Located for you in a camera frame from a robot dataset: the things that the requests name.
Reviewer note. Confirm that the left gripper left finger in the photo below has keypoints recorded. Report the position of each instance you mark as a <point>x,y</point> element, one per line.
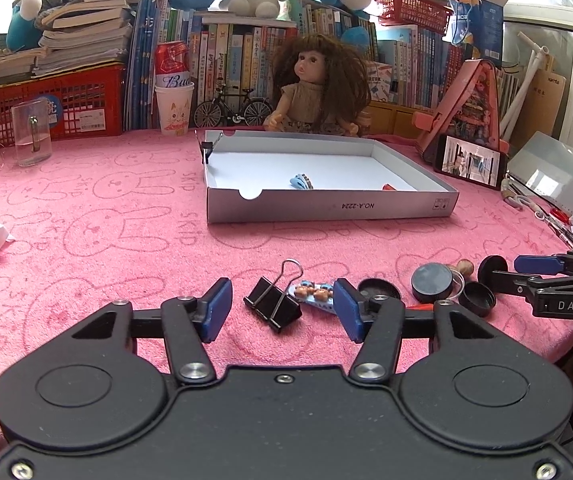
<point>109,375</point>

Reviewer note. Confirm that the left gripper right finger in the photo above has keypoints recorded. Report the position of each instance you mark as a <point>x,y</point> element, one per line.
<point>478,388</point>

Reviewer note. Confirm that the black round lid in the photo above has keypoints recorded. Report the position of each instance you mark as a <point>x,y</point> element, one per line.
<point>371,287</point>
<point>477,298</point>

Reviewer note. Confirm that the brown walnut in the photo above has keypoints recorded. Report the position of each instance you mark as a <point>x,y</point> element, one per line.
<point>465,267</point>

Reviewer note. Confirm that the black round jar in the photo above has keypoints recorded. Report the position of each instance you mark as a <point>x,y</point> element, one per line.
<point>431,282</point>

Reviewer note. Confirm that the large black binder clip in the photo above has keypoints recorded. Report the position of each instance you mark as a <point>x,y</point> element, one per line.
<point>275,305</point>

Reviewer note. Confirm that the red scissors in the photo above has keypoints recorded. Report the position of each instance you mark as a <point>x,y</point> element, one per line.
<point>560,215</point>

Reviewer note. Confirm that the pink bunny table cloth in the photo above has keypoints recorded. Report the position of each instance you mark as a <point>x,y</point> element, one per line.
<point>124,217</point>

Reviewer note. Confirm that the smartphone playing video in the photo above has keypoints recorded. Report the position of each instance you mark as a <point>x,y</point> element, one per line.
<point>471,162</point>

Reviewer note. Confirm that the pink triangular dollhouse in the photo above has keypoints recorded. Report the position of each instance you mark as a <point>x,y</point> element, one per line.
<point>469,111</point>

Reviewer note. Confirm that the black binder clip on tray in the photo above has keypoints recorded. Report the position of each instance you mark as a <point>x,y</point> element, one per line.
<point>207,140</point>

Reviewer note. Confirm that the white cardboard box tray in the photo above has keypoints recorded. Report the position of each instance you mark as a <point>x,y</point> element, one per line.
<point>247,180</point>

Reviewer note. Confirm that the clear acrylic block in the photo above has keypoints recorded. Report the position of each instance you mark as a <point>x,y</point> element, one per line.
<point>31,129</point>

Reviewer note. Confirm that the white illustrated box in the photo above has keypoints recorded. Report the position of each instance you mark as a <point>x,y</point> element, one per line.
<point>379,80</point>

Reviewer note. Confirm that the red plastic crate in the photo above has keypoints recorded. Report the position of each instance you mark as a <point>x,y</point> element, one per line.
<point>86,102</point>

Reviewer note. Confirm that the white paper cup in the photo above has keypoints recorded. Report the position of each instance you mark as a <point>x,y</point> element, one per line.
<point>174,106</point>

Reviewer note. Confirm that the brown haired doll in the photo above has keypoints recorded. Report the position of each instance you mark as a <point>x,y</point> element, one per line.
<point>319,86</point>

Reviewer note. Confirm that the miniature black bicycle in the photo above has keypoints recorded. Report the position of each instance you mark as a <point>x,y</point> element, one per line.
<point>237,108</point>

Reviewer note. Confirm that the red plastic basket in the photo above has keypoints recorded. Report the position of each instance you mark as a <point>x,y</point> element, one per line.
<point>429,14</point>

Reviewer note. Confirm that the red beer can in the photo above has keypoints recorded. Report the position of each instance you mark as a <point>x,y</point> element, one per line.
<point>172,68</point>

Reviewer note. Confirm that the stack of books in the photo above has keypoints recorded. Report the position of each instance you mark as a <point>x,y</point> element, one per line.
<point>83,33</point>

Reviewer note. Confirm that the blue white plush on books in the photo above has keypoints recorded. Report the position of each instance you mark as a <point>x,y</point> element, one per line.
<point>23,33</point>

